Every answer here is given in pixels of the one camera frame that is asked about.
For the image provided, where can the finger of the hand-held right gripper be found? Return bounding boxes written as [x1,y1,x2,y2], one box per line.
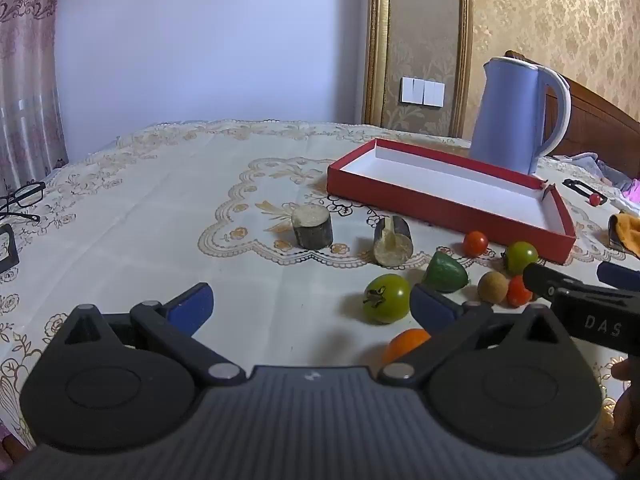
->
[596,261,640,292]
[522,262,569,307]

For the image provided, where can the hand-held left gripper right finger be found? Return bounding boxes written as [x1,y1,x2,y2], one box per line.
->
[378,282,576,386]

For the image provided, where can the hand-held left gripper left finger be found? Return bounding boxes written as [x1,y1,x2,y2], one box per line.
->
[62,282,247,388]

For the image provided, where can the small red cherry tomato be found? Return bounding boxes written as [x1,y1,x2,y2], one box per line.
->
[462,230,489,257]
[506,275,534,308]

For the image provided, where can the green tomato with reddish tinge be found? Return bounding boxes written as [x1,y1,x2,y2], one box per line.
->
[502,241,540,277]

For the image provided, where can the large green tomato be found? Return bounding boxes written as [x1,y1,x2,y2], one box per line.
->
[363,273,412,325]

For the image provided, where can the orange mandarin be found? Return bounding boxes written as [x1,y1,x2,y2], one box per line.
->
[382,328,432,365]

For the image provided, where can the short sugarcane piece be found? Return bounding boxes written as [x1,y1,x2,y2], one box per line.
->
[291,204,334,250]
[373,215,414,268]

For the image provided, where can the red cardboard box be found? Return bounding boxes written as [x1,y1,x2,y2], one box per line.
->
[326,138,578,265]

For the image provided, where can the person's right hand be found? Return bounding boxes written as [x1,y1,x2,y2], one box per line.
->
[597,357,640,466]

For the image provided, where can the orange cloth with plaid lining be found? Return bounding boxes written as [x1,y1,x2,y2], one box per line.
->
[607,212,640,260]

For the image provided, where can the brown kiwi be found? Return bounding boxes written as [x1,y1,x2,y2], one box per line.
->
[477,271,510,305]

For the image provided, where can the pile of clothes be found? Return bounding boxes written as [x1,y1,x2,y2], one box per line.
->
[570,152,640,211]

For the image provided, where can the wooden headboard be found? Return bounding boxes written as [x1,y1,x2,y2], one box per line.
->
[505,50,640,181]

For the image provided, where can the blue electric kettle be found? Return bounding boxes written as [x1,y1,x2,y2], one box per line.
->
[467,56,572,177]

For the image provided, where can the black eyeglasses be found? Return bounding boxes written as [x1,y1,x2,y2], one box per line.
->
[0,180,47,225]

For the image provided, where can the pink patterned curtain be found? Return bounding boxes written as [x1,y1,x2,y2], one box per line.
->
[0,0,68,181]

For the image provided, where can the black rectangular frame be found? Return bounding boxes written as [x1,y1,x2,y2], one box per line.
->
[0,223,21,285]
[562,178,608,206]

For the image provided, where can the white wall switch panel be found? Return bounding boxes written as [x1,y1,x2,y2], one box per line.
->
[400,76,446,107]

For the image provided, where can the golden wall panel frame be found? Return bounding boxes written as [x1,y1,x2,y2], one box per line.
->
[362,0,473,138]

